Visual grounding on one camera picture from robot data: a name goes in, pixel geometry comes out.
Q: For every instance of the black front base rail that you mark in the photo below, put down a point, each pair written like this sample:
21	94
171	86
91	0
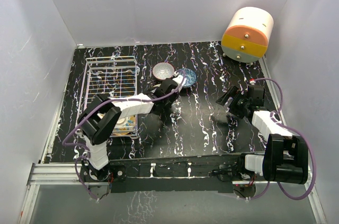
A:
180	174

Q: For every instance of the orange blue swirl bowl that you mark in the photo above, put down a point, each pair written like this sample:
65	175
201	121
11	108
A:
125	126

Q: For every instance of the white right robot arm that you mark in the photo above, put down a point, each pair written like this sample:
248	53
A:
286	155

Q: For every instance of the cylindrical drawer cabinet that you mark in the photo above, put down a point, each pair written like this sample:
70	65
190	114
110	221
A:
247	36

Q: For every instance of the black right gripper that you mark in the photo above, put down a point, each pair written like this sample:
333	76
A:
233	92

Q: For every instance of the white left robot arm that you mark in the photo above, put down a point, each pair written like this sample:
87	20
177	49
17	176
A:
98	121

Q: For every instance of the blue patterned bowl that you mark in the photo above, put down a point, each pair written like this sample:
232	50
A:
190	76

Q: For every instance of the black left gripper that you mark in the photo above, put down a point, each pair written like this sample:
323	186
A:
175	96

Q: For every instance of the white wire dish rack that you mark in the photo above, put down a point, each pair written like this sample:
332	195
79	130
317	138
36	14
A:
114	77

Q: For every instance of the grey bowl red rim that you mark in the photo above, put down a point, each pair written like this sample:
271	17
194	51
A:
163	70

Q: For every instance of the aluminium frame rail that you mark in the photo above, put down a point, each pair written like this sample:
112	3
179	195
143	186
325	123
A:
45	174

